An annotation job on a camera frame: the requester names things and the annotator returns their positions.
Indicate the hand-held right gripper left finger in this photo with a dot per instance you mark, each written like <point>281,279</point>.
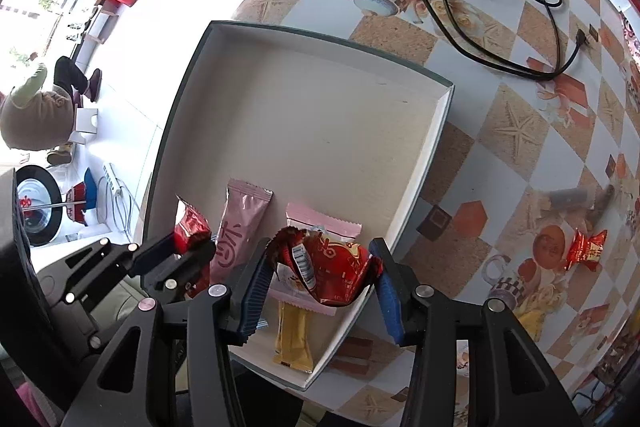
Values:
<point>252,302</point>

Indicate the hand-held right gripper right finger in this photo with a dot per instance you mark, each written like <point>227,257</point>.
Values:
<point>390,307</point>

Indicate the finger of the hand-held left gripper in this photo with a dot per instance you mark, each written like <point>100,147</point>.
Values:
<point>190,269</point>
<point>160,248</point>

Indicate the small red snack packet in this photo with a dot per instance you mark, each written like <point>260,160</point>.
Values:
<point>192,224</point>

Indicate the yellow snack packet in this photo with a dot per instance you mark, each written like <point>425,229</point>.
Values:
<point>292,337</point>

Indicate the large red snack packet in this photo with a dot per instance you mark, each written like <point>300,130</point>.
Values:
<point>340,272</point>
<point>585,252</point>

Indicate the long pink snack packet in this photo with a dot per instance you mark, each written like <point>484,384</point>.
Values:
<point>237,227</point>

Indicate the pink and white snack packet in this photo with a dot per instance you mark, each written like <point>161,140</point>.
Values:
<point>320,222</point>

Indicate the grey cardboard box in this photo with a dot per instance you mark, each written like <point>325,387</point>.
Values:
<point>310,117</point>

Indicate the black rimmed round wheel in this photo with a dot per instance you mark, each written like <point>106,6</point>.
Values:
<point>37,207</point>

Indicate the white power strip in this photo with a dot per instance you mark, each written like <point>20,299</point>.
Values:
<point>112,179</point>

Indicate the small white stool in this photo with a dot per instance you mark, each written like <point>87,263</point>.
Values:
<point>85,122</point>

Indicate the brown cylindrical object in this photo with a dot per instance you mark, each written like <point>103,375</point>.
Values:
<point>570,198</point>

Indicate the floral printed packet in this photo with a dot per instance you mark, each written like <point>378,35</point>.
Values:
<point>631,37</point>

